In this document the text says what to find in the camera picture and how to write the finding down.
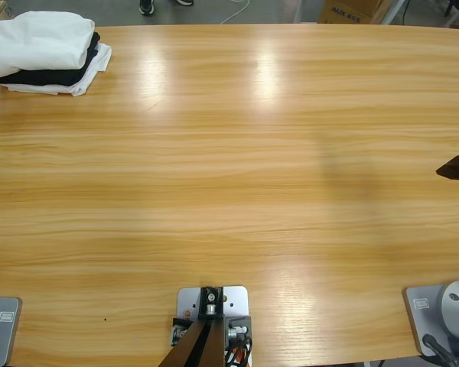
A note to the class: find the white garment stack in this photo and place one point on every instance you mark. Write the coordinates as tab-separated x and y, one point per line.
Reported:
80	86

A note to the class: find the black garment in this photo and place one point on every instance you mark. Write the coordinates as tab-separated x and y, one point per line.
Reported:
46	77

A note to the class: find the white t-shirt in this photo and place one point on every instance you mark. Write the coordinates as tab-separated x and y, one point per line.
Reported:
38	42

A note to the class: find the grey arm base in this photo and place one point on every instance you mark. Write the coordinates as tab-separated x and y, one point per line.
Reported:
4	332
420	317

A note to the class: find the white metal leg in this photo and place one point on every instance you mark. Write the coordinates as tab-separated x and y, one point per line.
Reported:
392	11

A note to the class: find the cardboard box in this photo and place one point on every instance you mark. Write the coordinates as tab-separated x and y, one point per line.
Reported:
352	11

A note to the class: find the grey metal leg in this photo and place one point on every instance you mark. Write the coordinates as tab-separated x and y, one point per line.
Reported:
297	11

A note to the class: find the white mounting block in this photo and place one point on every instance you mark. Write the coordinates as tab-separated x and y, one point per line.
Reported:
237	302

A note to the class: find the black clamp block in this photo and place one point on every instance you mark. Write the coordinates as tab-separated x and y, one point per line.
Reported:
239	329
181	330

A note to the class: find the black white sneaker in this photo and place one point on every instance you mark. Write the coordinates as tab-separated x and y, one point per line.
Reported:
147	7
185	2

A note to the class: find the dark camera post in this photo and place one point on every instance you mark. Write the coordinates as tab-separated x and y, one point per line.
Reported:
210	344

